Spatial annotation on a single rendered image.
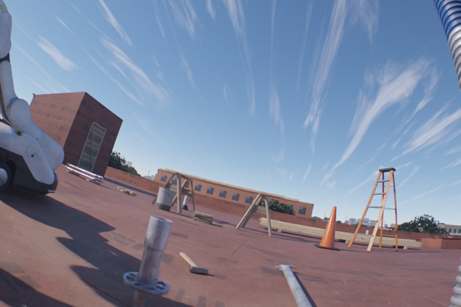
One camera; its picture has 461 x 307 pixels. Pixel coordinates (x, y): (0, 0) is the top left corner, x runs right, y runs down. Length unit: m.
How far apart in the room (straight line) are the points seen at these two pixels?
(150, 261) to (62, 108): 10.38
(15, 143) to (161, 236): 1.08
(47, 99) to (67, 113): 1.97
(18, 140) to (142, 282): 1.08
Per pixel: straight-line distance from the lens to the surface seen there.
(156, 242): 0.61
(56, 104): 11.36
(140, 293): 0.67
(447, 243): 10.48
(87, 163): 11.00
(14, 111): 1.63
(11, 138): 1.47
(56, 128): 10.65
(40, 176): 1.60
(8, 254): 0.83
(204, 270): 1.18
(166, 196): 4.22
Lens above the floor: 0.34
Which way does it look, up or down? 17 degrees up
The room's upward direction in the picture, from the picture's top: 15 degrees clockwise
